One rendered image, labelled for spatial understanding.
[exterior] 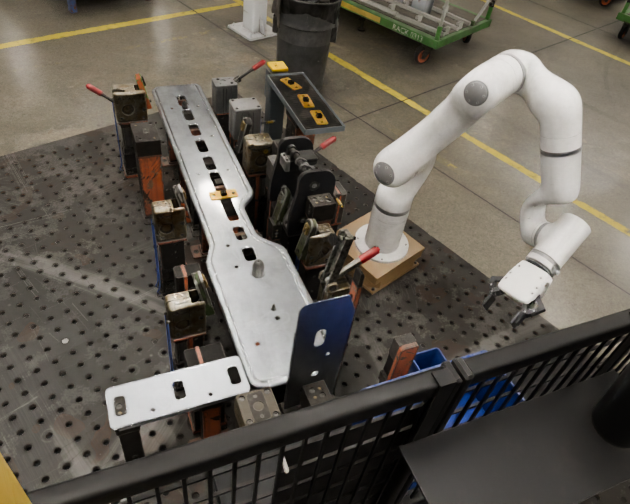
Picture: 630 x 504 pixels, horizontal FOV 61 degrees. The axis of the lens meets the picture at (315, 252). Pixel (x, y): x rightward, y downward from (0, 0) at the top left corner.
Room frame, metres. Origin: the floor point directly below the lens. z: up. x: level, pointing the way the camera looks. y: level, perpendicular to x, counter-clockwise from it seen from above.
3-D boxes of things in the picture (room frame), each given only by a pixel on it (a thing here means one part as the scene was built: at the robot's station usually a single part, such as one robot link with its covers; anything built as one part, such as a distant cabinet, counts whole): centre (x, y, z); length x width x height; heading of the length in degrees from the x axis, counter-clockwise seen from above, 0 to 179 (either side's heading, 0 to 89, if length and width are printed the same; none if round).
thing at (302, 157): (1.28, 0.07, 0.94); 0.18 x 0.13 x 0.49; 29
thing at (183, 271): (0.94, 0.32, 0.84); 0.11 x 0.08 x 0.29; 119
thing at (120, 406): (0.54, 0.34, 0.84); 0.11 x 0.06 x 0.29; 119
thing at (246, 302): (1.28, 0.32, 1.00); 1.38 x 0.22 x 0.02; 29
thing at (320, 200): (1.17, 0.01, 0.91); 0.07 x 0.05 x 0.42; 119
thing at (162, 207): (1.13, 0.43, 0.87); 0.12 x 0.09 x 0.35; 119
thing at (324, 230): (1.10, -0.01, 0.88); 0.11 x 0.09 x 0.37; 119
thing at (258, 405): (0.55, 0.06, 0.88); 0.08 x 0.08 x 0.36; 29
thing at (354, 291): (0.84, -0.11, 0.95); 0.03 x 0.01 x 0.50; 29
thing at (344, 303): (0.62, -0.04, 1.17); 0.12 x 0.01 x 0.34; 119
